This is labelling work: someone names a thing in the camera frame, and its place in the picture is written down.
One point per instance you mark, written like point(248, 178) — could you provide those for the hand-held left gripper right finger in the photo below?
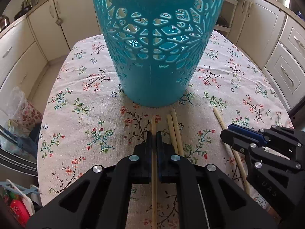
point(160, 153)

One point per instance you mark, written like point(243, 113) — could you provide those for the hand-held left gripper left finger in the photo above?
point(145, 153)

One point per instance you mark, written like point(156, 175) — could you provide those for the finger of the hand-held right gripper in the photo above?
point(245, 132)
point(262, 171)

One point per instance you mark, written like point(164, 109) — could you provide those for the pale wooden chopstick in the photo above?
point(240, 169)
point(154, 207)
point(177, 131)
point(172, 131)

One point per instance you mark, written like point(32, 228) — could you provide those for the teal perforated plastic basket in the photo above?
point(152, 81)

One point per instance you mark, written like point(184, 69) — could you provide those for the floral tablecloth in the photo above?
point(95, 105)

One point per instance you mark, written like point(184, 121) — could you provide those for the cream drawer base cabinet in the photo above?
point(274, 40)

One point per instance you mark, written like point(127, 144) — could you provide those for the white rack with blue braces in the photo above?
point(26, 192)

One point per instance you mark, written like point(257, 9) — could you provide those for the floral trash bin with bag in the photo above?
point(22, 114)

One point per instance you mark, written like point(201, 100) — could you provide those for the red folded cloth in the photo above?
point(17, 207)

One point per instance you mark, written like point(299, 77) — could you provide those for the cream corner base cabinet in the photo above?
point(47, 35)

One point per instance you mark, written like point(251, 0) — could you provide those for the black frying pan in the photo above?
point(22, 10)

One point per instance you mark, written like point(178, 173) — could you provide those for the steel kettle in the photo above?
point(3, 21)

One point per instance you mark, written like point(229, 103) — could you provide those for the grey sliding door frame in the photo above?
point(16, 162)

